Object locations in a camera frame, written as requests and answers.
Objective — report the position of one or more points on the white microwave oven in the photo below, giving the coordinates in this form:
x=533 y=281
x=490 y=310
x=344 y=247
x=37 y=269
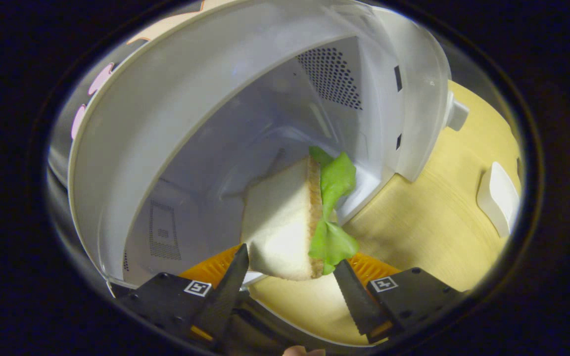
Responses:
x=191 y=123

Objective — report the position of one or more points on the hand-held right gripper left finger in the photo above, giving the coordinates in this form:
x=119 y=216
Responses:
x=228 y=291

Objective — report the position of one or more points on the white rectangular plastic tray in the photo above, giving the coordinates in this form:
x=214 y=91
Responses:
x=498 y=198

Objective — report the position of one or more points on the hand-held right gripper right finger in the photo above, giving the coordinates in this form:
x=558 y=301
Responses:
x=352 y=296

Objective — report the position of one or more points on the sandwich with green lettuce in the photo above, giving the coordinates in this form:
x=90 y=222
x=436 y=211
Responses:
x=280 y=222

